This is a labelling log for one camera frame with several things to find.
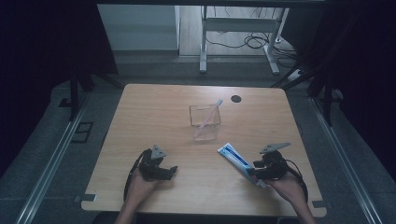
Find blue and white toothpaste tube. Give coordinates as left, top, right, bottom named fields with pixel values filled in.
left=217, top=142, right=268, bottom=189

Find dark curtain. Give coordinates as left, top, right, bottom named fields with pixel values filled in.
left=279, top=0, right=396, bottom=175
left=0, top=0, right=119, bottom=178

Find metal floor rail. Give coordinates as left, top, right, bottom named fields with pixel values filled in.
left=308, top=96, right=383, bottom=224
left=14, top=92, right=92, bottom=224

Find clear plastic square container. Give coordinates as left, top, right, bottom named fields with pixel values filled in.
left=189, top=104, right=222, bottom=142

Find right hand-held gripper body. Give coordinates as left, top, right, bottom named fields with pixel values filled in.
left=259, top=142, right=292, bottom=181

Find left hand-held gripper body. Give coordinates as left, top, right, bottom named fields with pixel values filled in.
left=137, top=144, right=173, bottom=182

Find person's left hand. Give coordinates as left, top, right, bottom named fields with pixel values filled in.
left=125, top=168, right=161, bottom=206

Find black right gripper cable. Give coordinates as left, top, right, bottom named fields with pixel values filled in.
left=283, top=158, right=310, bottom=203

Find white power strip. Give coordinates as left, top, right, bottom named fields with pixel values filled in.
left=287, top=68, right=304, bottom=82

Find black metal stand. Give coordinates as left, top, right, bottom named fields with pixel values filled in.
left=58, top=60, right=125, bottom=123
left=270, top=60, right=345, bottom=127

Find person's right hand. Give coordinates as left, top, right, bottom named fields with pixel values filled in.
left=266, top=171, right=308, bottom=207

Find white metal desk frame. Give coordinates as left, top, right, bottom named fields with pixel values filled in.
left=199, top=5, right=290, bottom=77

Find black floor cables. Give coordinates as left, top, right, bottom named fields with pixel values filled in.
left=205, top=7, right=301, bottom=69

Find pink toothbrush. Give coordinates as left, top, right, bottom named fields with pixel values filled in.
left=193, top=98, right=224, bottom=138

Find white panel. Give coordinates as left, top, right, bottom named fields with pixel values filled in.
left=96, top=4, right=180, bottom=51

